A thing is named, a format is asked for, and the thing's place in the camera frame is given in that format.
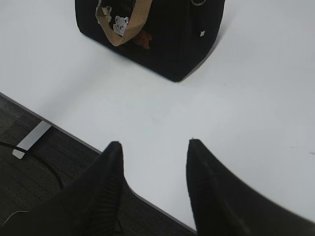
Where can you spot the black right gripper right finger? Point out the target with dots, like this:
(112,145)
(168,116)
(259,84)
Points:
(223,205)

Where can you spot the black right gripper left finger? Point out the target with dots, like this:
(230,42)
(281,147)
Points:
(87,207)

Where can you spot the black canvas tote bag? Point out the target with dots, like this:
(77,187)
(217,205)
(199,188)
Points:
(170,37)

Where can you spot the silver table leg foot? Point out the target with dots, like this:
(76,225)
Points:
(27,143)

